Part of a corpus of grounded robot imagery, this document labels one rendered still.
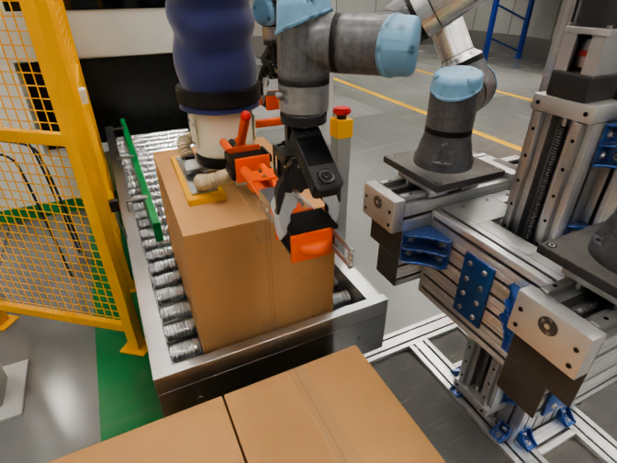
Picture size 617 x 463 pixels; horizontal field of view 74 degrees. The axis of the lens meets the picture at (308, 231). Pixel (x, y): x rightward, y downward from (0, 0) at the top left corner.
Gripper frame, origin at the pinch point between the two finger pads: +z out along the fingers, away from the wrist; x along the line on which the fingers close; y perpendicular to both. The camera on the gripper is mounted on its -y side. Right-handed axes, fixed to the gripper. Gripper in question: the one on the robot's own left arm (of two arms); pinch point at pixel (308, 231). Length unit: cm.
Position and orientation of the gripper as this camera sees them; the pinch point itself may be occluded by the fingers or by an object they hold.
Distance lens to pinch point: 71.1
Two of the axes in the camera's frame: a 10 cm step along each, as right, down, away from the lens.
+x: -9.2, 2.1, -3.4
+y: -4.0, -4.8, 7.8
